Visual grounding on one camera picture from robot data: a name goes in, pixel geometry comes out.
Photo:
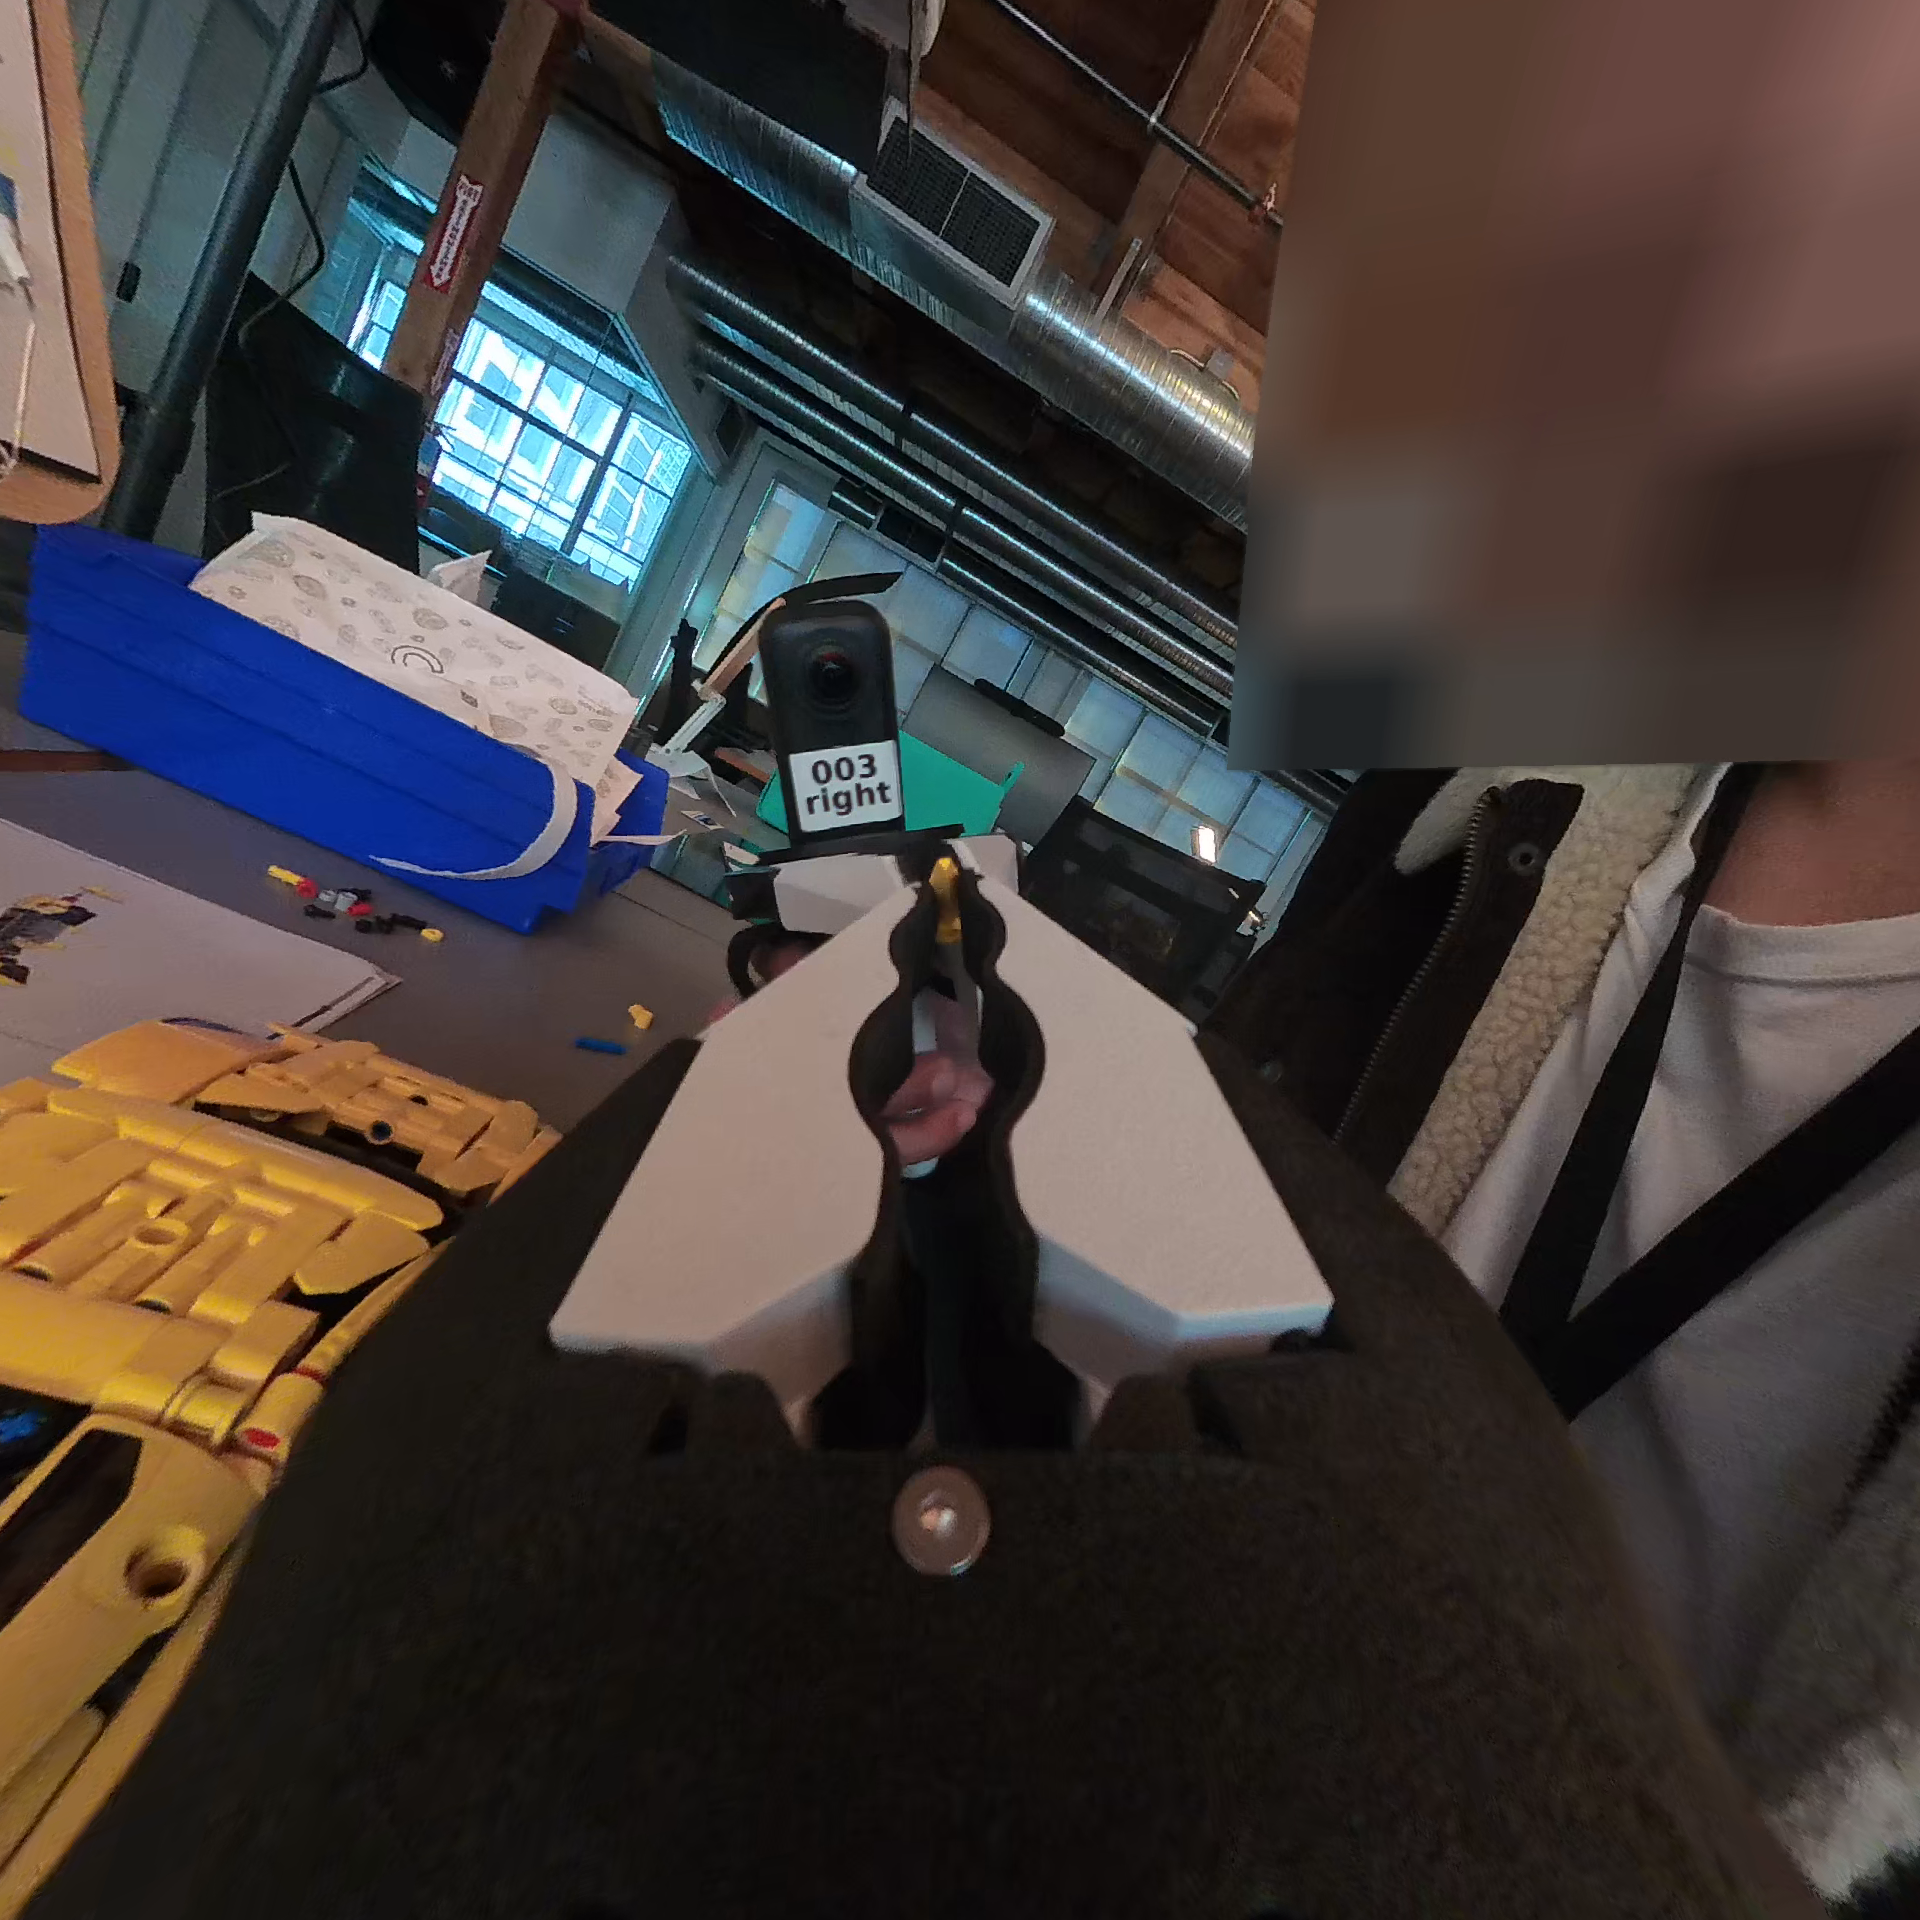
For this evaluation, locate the person's right hand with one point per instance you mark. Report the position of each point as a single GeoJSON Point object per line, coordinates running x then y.
{"type": "Point", "coordinates": [944, 1097]}

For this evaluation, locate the black stand pole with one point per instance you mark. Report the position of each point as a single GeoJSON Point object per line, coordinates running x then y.
{"type": "Point", "coordinates": [224, 226]}

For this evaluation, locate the instruction board on stand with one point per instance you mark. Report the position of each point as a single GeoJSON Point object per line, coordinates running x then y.
{"type": "Point", "coordinates": [30, 226]}
{"type": "Point", "coordinates": [84, 301]}

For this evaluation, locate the black mesh office chair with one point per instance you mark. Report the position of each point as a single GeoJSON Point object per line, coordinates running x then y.
{"type": "Point", "coordinates": [1156, 916]}

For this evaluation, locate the red white sign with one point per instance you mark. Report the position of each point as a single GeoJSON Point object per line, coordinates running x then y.
{"type": "Point", "coordinates": [456, 234]}

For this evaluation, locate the white vent grille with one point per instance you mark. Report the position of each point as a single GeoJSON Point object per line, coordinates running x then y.
{"type": "Point", "coordinates": [960, 202]}

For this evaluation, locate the small cluster of brick pieces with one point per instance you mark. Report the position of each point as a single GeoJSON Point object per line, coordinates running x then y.
{"type": "Point", "coordinates": [353, 905]}

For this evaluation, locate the scattered mixed brick pieces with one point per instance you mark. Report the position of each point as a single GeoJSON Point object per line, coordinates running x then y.
{"type": "Point", "coordinates": [641, 1017]}

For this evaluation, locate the wooden tilting book stand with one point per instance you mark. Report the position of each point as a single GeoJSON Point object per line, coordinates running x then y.
{"type": "Point", "coordinates": [734, 662]}

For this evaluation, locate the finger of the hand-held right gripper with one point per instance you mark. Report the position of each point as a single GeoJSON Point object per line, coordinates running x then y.
{"type": "Point", "coordinates": [992, 868]}
{"type": "Point", "coordinates": [819, 901]}

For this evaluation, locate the yellow pointed panel brick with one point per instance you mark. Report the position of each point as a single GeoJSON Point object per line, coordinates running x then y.
{"type": "Point", "coordinates": [944, 878]}

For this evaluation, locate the large paned window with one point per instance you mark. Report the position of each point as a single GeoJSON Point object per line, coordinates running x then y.
{"type": "Point", "coordinates": [557, 435]}

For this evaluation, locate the yellow toy brick car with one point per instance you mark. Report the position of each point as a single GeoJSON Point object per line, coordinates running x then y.
{"type": "Point", "coordinates": [181, 1244]}

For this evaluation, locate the open instruction booklet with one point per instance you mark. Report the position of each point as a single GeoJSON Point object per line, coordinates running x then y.
{"type": "Point", "coordinates": [181, 962]}

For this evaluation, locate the grey wall screen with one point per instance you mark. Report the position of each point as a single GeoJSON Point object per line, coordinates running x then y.
{"type": "Point", "coordinates": [1036, 735]}

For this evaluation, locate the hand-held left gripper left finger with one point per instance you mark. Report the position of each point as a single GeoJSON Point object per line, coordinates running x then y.
{"type": "Point", "coordinates": [704, 1202]}

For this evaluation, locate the black ceiling conduit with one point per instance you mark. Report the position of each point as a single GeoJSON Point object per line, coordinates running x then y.
{"type": "Point", "coordinates": [1142, 114]}

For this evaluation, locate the white patterned paper bag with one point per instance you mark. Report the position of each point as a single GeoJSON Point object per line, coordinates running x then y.
{"type": "Point", "coordinates": [376, 617]}

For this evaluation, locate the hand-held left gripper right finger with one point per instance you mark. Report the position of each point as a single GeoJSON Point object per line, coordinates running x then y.
{"type": "Point", "coordinates": [1172, 1202]}

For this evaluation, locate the black monitor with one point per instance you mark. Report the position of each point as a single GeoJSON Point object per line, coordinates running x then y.
{"type": "Point", "coordinates": [300, 435]}

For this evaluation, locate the silver spiral air duct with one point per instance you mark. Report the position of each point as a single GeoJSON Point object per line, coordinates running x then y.
{"type": "Point", "coordinates": [1126, 361]}

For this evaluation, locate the blue plastic bin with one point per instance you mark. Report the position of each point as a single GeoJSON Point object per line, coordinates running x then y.
{"type": "Point", "coordinates": [224, 722]}

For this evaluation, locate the wooden post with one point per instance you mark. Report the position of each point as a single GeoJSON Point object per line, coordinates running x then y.
{"type": "Point", "coordinates": [480, 182]}

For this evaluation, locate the dark ceiling pipes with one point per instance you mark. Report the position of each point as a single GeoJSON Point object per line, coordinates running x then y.
{"type": "Point", "coordinates": [975, 494]}

